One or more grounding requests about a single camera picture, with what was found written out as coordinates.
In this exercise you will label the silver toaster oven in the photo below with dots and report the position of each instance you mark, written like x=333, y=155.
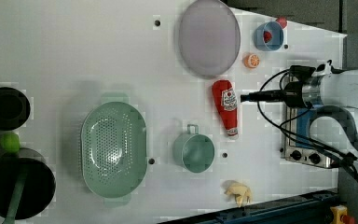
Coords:
x=301, y=150

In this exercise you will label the green ladle handle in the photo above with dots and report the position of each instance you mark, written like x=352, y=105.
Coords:
x=16, y=197

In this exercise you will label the red strawberry in bowl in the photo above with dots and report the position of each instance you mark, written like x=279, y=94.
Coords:
x=267, y=36

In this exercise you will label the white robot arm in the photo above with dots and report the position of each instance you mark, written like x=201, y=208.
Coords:
x=328, y=93

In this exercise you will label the small black pot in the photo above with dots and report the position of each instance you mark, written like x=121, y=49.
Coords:
x=15, y=109

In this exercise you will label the large grey plate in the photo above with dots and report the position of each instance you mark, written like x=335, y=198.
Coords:
x=209, y=37

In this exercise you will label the green oval strainer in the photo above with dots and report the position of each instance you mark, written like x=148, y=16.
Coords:
x=113, y=149

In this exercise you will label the green ball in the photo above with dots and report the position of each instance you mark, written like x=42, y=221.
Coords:
x=10, y=142

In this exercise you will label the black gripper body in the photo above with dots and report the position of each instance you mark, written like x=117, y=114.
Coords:
x=292, y=95

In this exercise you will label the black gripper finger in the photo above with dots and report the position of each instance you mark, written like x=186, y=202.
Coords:
x=263, y=96

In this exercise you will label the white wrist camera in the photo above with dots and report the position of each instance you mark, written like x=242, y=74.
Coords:
x=321, y=69

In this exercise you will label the green mug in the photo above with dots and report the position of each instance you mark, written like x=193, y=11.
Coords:
x=193, y=151

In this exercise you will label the red strawberry on table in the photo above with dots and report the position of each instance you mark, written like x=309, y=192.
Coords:
x=282, y=21

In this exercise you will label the blue bowl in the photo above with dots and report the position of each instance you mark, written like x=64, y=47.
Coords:
x=277, y=36

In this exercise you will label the red ketchup bottle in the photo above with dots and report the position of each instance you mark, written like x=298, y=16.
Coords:
x=225, y=101

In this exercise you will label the yellow red emergency button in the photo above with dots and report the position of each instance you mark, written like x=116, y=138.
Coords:
x=340, y=215

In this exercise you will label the peeled banana toy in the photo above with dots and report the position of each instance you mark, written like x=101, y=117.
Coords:
x=241, y=193

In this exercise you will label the orange slice toy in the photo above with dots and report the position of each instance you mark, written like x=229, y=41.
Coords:
x=251, y=61

